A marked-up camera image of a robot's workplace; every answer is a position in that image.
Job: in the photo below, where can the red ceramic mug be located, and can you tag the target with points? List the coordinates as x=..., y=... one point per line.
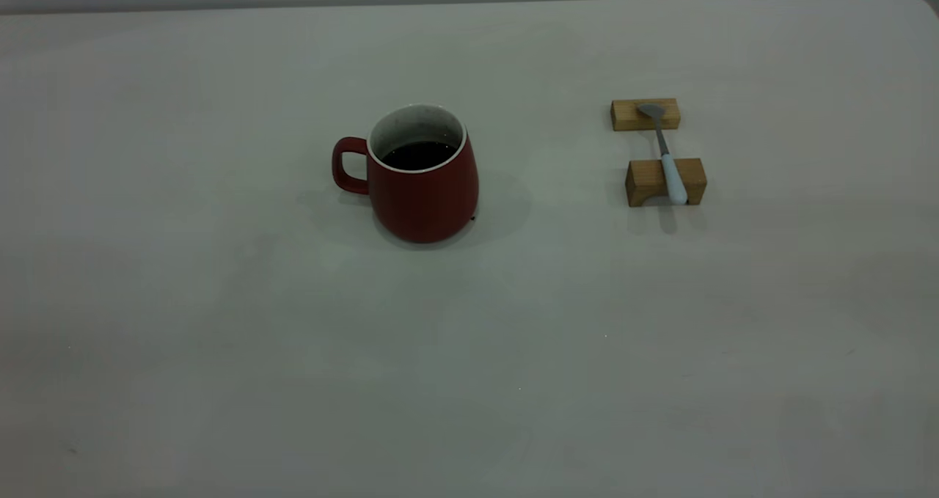
x=425, y=204

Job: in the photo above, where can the dark coffee liquid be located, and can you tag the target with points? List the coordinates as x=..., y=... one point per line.
x=422, y=155

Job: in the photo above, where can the arched wooden block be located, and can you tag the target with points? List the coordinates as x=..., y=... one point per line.
x=645, y=179

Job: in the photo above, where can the rectangular wooden block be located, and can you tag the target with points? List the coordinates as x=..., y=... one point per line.
x=623, y=115

